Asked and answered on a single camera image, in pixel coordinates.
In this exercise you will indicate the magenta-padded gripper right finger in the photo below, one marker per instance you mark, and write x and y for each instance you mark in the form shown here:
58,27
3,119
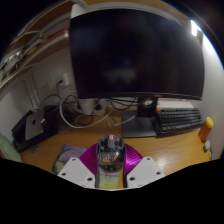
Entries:
146,170

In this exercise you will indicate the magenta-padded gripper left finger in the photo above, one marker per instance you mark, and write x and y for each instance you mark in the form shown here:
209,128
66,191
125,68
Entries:
75,170

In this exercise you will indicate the transparent computer mouse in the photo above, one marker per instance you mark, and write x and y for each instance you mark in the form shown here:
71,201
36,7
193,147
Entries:
110,153

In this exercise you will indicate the floral print mouse pad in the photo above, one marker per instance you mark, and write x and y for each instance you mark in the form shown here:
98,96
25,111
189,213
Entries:
68,155

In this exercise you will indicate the black desk stand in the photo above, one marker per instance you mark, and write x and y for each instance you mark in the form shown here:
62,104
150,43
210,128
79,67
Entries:
51,121

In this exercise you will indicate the dark mechanical keyboard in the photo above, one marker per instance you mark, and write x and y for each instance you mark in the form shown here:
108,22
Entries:
178,120

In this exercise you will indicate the silver mini computer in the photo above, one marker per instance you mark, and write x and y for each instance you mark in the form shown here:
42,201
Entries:
34,125

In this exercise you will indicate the white power strip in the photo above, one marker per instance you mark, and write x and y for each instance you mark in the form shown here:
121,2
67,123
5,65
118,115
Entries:
88,106

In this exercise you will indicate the orange jar with yellow lid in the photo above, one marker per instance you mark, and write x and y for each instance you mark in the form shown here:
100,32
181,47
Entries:
205,130

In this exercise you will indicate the black computer monitor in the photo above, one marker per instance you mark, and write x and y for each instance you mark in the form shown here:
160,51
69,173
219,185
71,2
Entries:
136,53

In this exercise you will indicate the white light bar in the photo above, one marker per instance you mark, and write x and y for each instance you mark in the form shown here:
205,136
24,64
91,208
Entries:
194,28

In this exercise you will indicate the white wall socket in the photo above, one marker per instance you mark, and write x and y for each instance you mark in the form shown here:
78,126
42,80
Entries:
62,80

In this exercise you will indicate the wooden wall shelf unit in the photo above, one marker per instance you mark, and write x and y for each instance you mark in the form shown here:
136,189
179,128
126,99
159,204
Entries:
30,43

